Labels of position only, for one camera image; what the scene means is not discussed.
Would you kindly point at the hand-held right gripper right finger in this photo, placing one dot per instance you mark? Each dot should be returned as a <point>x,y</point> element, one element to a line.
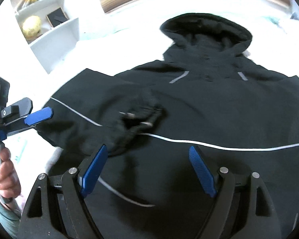
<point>201,170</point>

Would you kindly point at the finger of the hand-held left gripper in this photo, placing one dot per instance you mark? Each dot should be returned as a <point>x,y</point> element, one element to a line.
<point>22,105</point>
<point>38,116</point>

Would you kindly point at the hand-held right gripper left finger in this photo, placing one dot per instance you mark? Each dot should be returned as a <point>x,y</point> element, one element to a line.
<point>94,169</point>

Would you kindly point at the black hooded jacket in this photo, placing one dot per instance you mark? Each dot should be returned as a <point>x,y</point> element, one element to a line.
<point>201,99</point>

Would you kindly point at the person's left forearm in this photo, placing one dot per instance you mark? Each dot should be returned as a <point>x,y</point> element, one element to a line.
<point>3,216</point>

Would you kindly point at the person's left hand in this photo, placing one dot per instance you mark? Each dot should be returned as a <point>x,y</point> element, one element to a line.
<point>6,174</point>

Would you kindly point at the yellow round ornament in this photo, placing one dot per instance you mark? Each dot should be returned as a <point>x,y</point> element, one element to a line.
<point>32,26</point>

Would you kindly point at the white bookshelf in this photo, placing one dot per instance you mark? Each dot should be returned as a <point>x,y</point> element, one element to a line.
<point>62,42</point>

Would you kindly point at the small black framed board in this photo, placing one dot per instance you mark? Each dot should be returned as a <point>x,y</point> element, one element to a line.
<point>56,17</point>

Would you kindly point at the floral quilted bed cover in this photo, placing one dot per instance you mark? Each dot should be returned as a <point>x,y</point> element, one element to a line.
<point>129,37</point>

